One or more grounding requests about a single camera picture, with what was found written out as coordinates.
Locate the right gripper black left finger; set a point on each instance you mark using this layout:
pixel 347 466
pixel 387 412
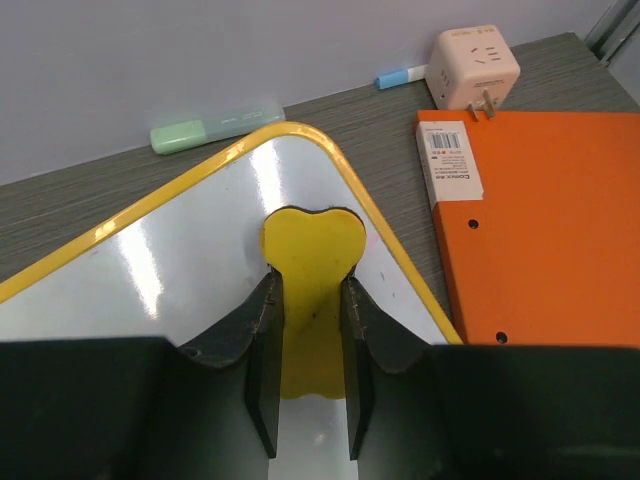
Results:
pixel 215 413

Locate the orange folder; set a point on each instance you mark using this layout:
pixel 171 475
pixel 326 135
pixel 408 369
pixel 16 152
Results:
pixel 537 220

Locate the green white eraser block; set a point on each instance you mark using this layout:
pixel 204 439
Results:
pixel 190 134

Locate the yellow bone shaped eraser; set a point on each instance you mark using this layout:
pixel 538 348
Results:
pixel 314 251

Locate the small blue white item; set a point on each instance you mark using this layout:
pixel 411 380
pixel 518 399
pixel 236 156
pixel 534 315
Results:
pixel 400 77

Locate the pink cube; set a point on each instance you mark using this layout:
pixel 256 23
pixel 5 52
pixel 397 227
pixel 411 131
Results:
pixel 471 69

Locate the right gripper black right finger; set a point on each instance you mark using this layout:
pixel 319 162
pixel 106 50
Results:
pixel 394 413

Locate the yellow framed whiteboard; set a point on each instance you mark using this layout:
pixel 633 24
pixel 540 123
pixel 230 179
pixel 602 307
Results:
pixel 86 329

